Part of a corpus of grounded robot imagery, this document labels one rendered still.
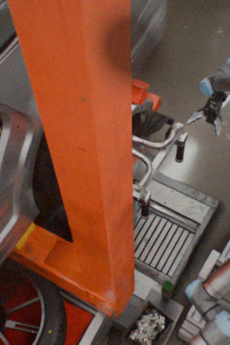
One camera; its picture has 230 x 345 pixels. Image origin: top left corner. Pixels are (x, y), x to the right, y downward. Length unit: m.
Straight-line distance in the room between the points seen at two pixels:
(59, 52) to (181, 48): 3.08
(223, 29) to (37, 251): 2.29
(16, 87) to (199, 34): 2.43
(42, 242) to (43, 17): 1.73
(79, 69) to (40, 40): 0.09
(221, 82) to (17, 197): 1.00
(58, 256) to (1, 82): 0.95
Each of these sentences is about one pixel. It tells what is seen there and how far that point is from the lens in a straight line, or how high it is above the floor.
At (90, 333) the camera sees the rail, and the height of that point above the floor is 0.39.
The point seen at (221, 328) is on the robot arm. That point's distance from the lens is 1.91.
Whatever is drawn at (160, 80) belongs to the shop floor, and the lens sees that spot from 3.96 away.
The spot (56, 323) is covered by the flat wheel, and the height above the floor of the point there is 0.50.
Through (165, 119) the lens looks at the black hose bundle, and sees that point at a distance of 2.52.
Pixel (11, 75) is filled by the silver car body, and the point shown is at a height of 1.63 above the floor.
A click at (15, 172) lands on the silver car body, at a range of 2.29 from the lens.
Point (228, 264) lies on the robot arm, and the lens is 1.97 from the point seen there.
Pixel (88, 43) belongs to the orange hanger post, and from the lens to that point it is 1.03.
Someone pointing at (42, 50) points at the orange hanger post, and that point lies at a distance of 1.12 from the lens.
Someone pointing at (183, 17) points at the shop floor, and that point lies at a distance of 4.32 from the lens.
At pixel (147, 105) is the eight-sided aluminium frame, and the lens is 2.61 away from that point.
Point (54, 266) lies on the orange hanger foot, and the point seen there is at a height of 0.71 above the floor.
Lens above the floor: 3.11
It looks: 61 degrees down
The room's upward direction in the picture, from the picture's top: 4 degrees counter-clockwise
